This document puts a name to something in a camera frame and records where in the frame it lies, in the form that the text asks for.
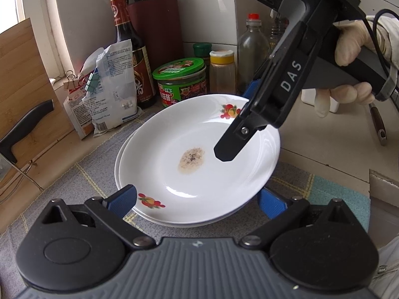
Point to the white fruit print plate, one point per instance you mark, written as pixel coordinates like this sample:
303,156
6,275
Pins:
174,130
116,171

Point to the white and blue seasoning bag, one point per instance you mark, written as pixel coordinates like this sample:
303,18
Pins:
115,78

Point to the person's right forearm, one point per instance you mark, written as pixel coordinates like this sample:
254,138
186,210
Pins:
391,37

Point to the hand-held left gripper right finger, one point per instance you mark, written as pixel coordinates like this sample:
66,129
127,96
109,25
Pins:
271,205

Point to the small green capped jar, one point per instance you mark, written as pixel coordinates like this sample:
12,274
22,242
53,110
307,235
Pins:
202,49

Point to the clear bottle with red cap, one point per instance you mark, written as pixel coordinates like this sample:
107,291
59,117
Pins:
252,46

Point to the bamboo cutting board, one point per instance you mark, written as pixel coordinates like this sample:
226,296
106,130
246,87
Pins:
25,84

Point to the red and white seasoning bag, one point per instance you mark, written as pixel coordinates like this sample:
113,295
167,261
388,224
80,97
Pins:
74,106

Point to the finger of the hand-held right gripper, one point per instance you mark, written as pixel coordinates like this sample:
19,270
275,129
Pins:
251,90
230,144

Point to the yellow lidded spice jar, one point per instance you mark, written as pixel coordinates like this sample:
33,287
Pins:
222,74

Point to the green lidded sauce jar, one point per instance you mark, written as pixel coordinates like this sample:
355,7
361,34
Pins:
177,90

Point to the metal binder clip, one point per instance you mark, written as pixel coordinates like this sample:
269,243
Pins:
71,84

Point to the dark red knife block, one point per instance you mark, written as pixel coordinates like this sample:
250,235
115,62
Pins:
162,31

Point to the white plastic lidded box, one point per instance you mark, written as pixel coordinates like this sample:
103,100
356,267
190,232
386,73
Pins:
307,96

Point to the person's right hand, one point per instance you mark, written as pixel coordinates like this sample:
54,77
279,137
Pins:
349,43

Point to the green label vinegar bottle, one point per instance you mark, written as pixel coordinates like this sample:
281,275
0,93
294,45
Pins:
276,34

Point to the dark soy sauce bottle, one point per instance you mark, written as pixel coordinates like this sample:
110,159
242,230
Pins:
124,31

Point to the grey checked table mat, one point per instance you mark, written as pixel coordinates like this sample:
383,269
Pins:
93,174

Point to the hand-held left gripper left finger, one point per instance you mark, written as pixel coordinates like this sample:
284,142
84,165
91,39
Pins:
124,199

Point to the white framed window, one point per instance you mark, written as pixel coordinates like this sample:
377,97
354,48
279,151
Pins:
34,0

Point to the green plastic clip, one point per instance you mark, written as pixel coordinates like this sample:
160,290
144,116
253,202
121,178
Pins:
93,82

